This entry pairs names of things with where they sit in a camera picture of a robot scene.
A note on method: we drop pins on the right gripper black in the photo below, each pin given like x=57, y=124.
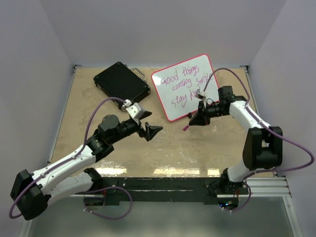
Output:
x=201, y=117

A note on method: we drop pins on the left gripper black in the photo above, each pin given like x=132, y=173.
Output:
x=151, y=131

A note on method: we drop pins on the whiteboard with pink frame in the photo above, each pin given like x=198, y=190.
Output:
x=177, y=85

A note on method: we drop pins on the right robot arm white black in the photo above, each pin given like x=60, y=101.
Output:
x=262, y=148

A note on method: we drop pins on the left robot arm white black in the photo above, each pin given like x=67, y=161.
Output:
x=33, y=192

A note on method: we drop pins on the black hard case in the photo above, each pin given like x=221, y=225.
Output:
x=122, y=82

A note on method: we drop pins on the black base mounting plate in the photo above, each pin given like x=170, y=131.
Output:
x=175, y=189

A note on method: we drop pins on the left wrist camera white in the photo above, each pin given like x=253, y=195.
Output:
x=134, y=109

